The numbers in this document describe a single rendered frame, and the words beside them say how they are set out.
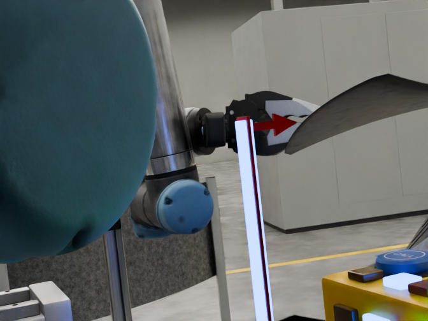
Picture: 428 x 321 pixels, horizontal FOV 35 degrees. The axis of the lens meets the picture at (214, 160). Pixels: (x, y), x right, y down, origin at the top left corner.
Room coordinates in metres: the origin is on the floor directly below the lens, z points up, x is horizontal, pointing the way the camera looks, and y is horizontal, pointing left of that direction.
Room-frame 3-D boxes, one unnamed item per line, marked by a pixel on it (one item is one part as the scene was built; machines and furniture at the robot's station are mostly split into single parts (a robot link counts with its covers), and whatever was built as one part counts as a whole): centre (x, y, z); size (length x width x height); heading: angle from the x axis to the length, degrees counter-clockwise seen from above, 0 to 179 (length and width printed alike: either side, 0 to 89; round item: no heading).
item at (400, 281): (0.43, -0.11, 1.08); 0.02 x 0.02 x 0.01; 24
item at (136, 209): (1.06, 0.10, 1.08); 0.11 x 0.08 x 0.11; 21
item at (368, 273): (0.46, -0.09, 1.08); 0.02 x 0.02 x 0.01; 24
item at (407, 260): (0.47, -0.12, 1.08); 0.04 x 0.04 x 0.02
